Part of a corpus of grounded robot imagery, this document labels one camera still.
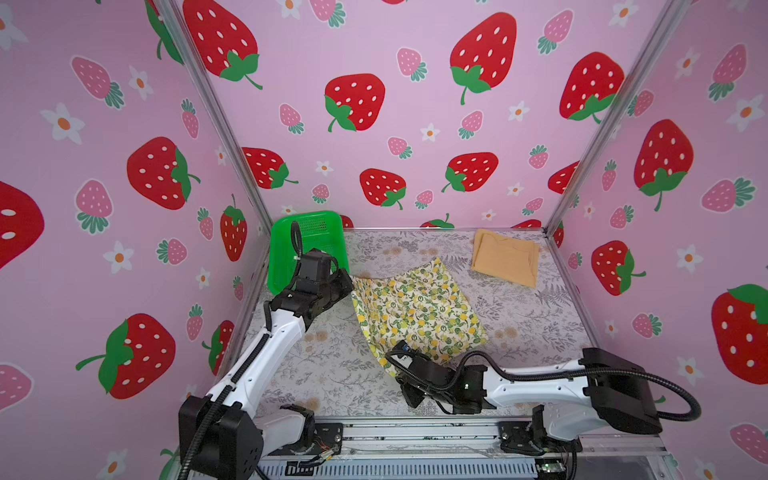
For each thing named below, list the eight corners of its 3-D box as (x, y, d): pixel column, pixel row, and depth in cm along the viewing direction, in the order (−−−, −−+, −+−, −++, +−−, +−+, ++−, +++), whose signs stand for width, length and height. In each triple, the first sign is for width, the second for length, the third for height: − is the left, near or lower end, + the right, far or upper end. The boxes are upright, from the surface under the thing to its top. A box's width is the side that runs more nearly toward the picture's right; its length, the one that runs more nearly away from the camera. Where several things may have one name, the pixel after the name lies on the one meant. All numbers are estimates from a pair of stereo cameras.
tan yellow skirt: (466, 269, 112) (468, 263, 109) (476, 233, 124) (478, 228, 121) (533, 288, 106) (537, 283, 103) (537, 249, 118) (540, 243, 116)
